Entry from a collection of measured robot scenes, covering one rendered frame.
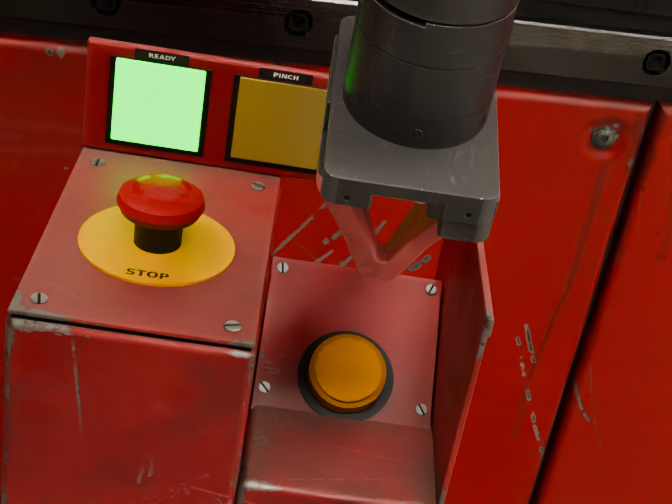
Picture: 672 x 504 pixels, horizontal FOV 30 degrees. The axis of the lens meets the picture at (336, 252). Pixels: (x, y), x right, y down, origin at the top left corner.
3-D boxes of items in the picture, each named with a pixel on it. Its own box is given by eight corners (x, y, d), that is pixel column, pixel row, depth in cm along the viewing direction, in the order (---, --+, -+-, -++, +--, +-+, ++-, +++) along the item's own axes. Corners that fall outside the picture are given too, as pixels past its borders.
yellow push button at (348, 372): (301, 413, 62) (305, 400, 60) (310, 342, 64) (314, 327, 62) (376, 424, 62) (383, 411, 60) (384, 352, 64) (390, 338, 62)
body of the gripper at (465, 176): (485, 72, 54) (526, -80, 49) (489, 237, 47) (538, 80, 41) (335, 49, 54) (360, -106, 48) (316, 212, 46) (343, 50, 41)
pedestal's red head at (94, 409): (-2, 525, 58) (6, 183, 49) (72, 329, 71) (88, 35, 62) (426, 582, 59) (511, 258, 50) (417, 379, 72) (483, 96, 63)
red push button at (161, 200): (105, 271, 56) (109, 201, 55) (120, 227, 60) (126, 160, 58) (193, 283, 57) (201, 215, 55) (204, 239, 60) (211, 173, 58)
